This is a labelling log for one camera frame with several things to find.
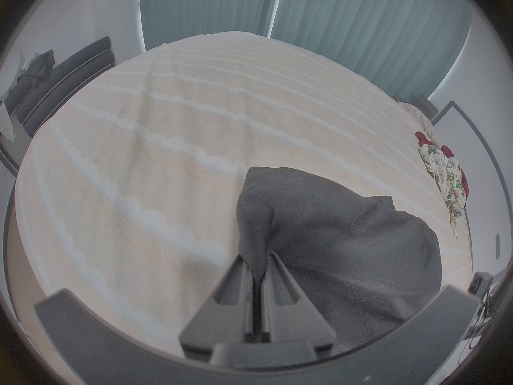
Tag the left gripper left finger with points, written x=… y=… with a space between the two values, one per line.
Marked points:
x=228 y=311

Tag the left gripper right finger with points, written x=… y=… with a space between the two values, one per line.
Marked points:
x=290 y=311

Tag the black T-shirt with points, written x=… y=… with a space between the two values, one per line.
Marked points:
x=340 y=247

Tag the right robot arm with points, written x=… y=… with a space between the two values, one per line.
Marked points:
x=499 y=295

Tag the bed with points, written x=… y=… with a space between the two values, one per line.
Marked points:
x=160 y=154

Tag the white printed pyjama top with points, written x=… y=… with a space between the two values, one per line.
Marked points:
x=447 y=179

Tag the dark red garment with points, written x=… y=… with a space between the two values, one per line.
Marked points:
x=421 y=136

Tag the cream pillow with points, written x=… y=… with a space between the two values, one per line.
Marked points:
x=416 y=112

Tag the grey bedside table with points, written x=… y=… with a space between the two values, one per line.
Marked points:
x=415 y=100

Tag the dark grey chest of drawers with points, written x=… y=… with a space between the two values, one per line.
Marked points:
x=68 y=78

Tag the white cloth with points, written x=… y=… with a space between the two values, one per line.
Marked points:
x=6 y=122

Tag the blue-green curtain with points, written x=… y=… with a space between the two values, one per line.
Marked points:
x=372 y=26
x=200 y=10

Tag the dark grey garment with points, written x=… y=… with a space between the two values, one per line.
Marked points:
x=38 y=66

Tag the round white-framed mirror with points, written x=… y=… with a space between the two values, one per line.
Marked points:
x=12 y=70

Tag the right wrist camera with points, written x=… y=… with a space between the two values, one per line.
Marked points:
x=479 y=283

